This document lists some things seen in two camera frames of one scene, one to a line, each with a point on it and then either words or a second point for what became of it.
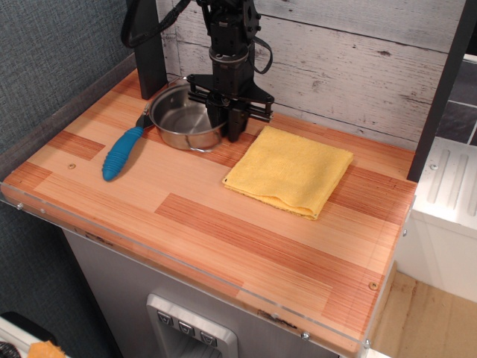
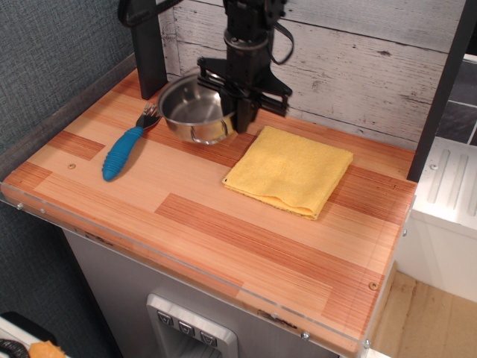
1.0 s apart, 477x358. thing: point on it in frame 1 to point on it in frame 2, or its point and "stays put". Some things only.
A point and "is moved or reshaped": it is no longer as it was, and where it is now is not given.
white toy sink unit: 439,245 stays put
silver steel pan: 181,122 is moved or reshaped
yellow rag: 289,171 stays put
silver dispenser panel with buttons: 177,332 stays put
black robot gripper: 232,83 to 246,82
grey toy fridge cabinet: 150,314 stays put
